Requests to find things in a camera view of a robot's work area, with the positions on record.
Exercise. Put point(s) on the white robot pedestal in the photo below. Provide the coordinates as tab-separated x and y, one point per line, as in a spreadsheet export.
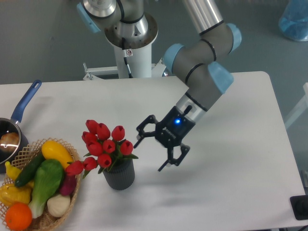
132	43

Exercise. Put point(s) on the brown bread in pan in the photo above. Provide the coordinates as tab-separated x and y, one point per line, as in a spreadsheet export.
9	142

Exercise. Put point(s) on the red tulip bouquet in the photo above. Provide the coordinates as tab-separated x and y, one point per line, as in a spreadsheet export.
107	149

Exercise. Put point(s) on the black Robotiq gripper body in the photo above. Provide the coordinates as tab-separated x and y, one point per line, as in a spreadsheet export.
174	127

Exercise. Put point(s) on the black device at edge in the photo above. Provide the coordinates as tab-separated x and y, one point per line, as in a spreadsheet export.
300	206

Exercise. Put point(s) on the dark green cucumber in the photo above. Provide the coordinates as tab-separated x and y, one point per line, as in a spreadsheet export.
29	171

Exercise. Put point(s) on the yellow banana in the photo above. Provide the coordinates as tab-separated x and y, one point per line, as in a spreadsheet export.
12	171

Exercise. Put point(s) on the dark grey ribbed vase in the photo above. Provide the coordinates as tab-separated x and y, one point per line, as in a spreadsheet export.
122	176

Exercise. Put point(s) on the woven wicker basket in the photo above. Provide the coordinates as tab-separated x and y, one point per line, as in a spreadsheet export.
47	222

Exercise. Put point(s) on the yellow squash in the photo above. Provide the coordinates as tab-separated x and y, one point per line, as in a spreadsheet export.
54	150

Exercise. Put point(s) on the orange fruit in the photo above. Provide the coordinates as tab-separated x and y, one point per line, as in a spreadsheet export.
18	217

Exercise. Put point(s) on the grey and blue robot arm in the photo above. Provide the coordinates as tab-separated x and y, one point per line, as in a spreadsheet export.
196	66

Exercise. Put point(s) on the green bok choy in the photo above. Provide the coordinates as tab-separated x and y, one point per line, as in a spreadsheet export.
47	180

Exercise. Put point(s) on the white frame at right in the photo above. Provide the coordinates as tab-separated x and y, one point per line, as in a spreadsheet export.
298	109

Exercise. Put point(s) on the yellow corn cob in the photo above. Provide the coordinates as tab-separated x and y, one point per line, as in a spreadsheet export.
9	194

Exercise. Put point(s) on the blue handled saucepan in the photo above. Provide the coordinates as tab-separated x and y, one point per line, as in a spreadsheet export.
12	124

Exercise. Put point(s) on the white garlic bulb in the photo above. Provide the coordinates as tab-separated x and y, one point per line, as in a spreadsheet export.
58	205

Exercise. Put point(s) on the purple red radish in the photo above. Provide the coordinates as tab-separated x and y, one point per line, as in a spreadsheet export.
68	185

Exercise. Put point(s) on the blue plastic bag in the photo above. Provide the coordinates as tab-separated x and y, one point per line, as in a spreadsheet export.
294	21

